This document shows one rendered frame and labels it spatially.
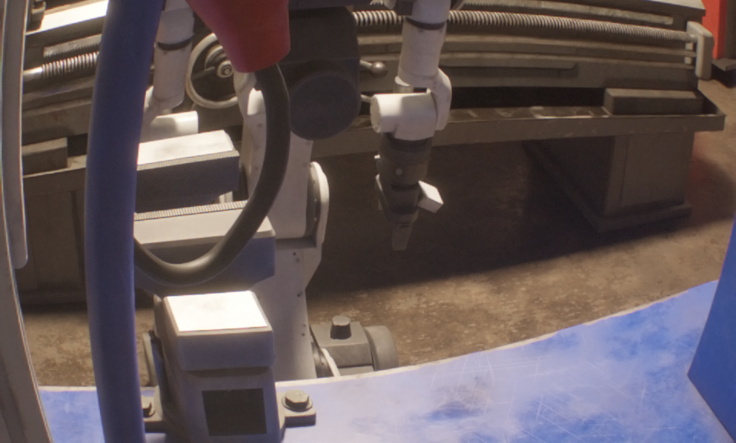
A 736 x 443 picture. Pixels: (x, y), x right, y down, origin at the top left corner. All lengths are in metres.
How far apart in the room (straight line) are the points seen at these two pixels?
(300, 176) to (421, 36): 0.34
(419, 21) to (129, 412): 1.43
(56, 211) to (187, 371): 1.72
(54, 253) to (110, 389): 2.30
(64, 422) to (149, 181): 0.33
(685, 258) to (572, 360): 2.05
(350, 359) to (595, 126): 1.01
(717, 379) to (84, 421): 0.81
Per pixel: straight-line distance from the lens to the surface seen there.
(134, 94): 0.40
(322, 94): 1.63
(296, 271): 2.09
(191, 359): 1.00
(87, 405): 1.17
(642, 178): 3.36
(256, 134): 1.91
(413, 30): 1.85
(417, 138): 1.98
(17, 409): 0.48
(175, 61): 1.76
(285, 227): 2.03
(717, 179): 3.95
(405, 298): 2.92
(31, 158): 2.65
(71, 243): 2.75
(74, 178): 2.54
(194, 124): 1.87
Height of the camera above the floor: 1.63
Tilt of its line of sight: 29 degrees down
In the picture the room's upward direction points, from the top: 5 degrees clockwise
